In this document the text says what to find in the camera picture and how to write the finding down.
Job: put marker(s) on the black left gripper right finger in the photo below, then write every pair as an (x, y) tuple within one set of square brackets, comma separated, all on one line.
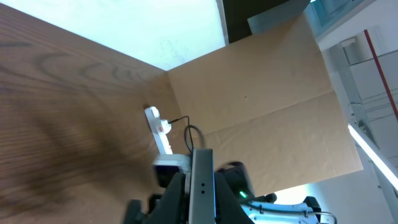
[(228, 210)]

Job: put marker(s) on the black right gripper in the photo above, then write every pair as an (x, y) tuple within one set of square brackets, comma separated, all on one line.
[(134, 213)]

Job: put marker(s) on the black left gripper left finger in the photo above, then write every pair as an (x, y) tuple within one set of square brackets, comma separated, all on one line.
[(167, 211)]

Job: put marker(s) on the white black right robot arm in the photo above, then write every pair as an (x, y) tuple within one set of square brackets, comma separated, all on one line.
[(187, 200)]

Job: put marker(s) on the white charger plug adapter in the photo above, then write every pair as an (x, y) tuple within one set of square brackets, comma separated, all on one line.
[(164, 127)]

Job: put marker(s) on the white power strip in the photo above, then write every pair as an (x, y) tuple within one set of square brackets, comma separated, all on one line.
[(161, 140)]

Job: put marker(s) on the brown cardboard panel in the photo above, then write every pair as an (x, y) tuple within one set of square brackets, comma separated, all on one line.
[(267, 101)]

